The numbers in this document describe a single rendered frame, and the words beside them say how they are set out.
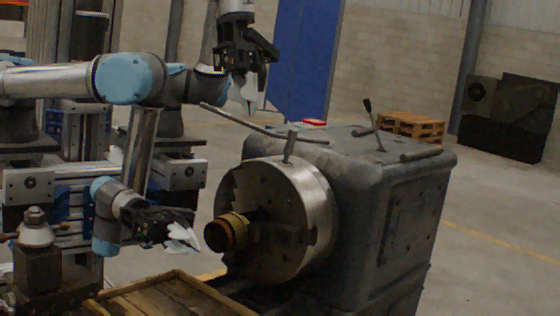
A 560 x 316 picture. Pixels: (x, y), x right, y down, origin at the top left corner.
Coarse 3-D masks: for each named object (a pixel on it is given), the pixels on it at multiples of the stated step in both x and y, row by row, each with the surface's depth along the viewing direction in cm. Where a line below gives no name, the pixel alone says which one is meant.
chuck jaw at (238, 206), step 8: (232, 168) 136; (240, 168) 135; (224, 176) 132; (232, 176) 131; (240, 176) 132; (232, 184) 131; (240, 184) 131; (248, 184) 133; (232, 192) 128; (240, 192) 130; (248, 192) 132; (224, 200) 130; (232, 200) 129; (240, 200) 129; (248, 200) 131; (224, 208) 128; (232, 208) 126; (240, 208) 128; (248, 208) 130; (256, 208) 132
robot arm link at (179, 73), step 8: (168, 64) 171; (176, 64) 171; (184, 64) 172; (176, 72) 167; (184, 72) 170; (176, 80) 168; (184, 80) 169; (176, 88) 168; (184, 88) 169; (168, 96) 169; (176, 96) 170; (184, 96) 170; (168, 104) 169; (176, 104) 171
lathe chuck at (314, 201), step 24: (264, 168) 129; (288, 168) 128; (216, 192) 141; (264, 192) 130; (288, 192) 126; (312, 192) 127; (216, 216) 141; (264, 216) 142; (288, 216) 126; (312, 216) 124; (264, 264) 132; (288, 264) 128; (312, 264) 130
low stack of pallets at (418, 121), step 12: (384, 120) 904; (396, 120) 877; (408, 120) 872; (420, 120) 898; (432, 120) 921; (396, 132) 879; (408, 132) 864; (420, 132) 857; (432, 132) 906; (432, 144) 930
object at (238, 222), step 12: (228, 216) 123; (240, 216) 127; (204, 228) 123; (216, 228) 120; (228, 228) 120; (240, 228) 122; (216, 240) 125; (228, 240) 119; (240, 240) 122; (216, 252) 122
